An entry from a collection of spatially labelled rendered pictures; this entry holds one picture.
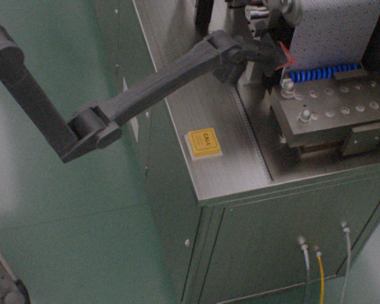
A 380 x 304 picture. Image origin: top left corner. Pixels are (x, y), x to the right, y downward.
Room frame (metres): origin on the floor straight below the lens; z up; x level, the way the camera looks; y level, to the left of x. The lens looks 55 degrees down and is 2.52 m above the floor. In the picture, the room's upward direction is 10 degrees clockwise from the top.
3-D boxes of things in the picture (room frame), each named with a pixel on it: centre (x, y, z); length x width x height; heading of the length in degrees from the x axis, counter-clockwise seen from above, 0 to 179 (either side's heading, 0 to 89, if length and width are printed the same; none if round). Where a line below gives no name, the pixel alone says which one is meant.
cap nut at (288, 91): (1.27, -0.22, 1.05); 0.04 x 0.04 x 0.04
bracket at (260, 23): (1.41, -0.12, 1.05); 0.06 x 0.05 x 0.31; 114
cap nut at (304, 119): (1.19, -0.27, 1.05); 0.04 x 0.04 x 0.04
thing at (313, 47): (1.39, -0.31, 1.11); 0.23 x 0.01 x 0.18; 114
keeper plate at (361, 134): (1.22, -0.45, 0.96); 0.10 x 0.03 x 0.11; 114
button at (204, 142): (1.15, -0.03, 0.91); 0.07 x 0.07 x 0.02; 24
